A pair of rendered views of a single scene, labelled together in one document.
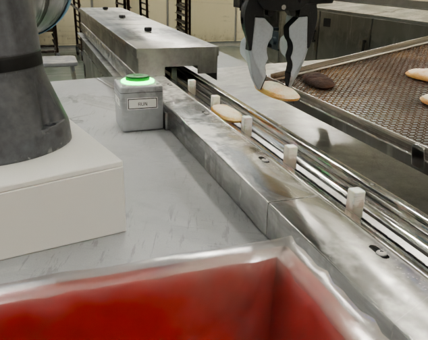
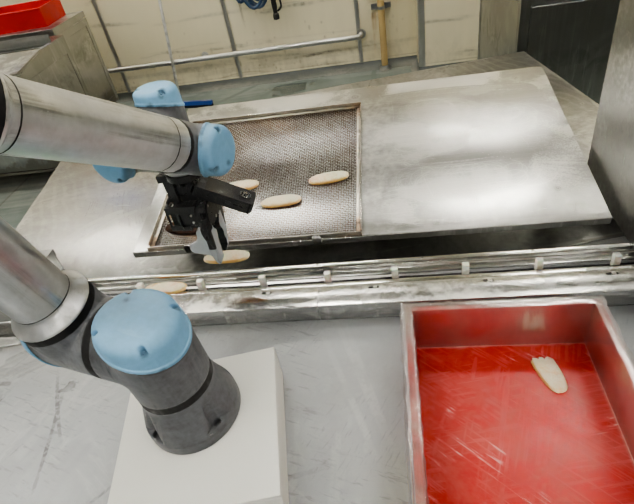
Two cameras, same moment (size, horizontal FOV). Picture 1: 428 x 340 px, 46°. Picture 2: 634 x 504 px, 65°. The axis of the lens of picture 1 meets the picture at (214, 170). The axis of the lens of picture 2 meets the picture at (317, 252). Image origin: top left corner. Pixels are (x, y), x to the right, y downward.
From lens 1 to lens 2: 0.73 m
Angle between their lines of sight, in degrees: 52
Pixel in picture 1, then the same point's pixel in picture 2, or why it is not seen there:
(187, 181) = (236, 336)
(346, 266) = (379, 299)
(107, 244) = (292, 384)
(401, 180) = (290, 250)
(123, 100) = not seen: hidden behind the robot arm
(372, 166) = (269, 253)
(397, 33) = not seen: outside the picture
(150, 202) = not seen: hidden behind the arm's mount
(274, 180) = (294, 296)
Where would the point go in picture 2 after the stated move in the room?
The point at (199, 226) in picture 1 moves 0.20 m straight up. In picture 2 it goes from (293, 342) to (272, 264)
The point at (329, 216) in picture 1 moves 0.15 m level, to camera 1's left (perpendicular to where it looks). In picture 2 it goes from (340, 290) to (308, 346)
